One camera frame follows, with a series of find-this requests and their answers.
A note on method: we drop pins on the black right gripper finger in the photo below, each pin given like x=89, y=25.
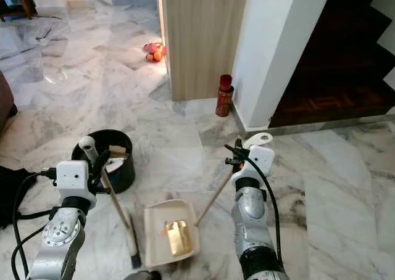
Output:
x=234, y=149

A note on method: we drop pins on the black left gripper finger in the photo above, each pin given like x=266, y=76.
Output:
x=102, y=168

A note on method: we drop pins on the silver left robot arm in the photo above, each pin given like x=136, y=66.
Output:
x=62, y=237

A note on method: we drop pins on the black round waste bin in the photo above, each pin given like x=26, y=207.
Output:
x=120, y=178

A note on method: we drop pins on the tan paper scrap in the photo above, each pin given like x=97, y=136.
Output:
x=118, y=153

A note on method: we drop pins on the red cylindrical can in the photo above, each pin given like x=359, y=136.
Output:
x=224, y=98

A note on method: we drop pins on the light wood panel cabinet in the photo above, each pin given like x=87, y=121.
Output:
x=203, y=39

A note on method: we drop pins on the brown sofa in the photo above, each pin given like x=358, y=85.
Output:
x=6, y=95

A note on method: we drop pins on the red bag of oranges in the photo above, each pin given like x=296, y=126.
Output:
x=154, y=52

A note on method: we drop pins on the dark wooden staircase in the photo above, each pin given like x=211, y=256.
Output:
x=333, y=64

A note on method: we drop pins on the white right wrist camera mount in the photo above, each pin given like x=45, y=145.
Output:
x=260, y=161

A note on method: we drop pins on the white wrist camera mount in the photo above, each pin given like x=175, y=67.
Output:
x=74, y=182
x=260, y=161

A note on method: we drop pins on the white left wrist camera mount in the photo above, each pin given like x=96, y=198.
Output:
x=74, y=182

